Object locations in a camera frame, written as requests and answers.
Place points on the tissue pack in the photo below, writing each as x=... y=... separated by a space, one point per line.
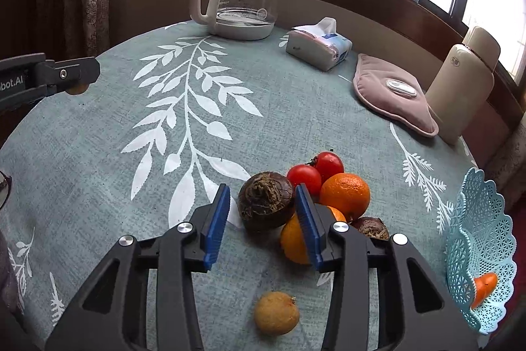
x=320 y=45

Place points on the tan longan fruit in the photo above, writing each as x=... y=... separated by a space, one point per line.
x=276 y=313

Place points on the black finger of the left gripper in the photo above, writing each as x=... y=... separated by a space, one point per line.
x=30 y=78

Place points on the light blue plastic fruit basket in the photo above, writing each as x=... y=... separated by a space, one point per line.
x=479 y=242

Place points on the dark brown passion fruit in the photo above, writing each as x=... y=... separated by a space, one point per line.
x=265 y=202

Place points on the red cherry tomato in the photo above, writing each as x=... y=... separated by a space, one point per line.
x=327 y=164
x=307 y=175

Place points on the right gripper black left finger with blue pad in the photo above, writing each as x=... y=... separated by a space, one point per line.
x=109 y=310

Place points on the pink heating pad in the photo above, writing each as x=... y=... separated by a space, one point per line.
x=393 y=92

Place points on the small dark brown fruit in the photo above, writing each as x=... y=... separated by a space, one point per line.
x=372 y=227

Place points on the cream thermos flask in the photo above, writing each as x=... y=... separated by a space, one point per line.
x=463 y=83

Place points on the green leaf pattern tablecloth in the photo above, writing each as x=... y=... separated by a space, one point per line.
x=174 y=114

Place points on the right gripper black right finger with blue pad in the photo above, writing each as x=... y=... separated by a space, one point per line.
x=416 y=312

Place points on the orange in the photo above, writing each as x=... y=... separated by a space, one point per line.
x=348 y=193
x=484 y=286
x=292 y=242

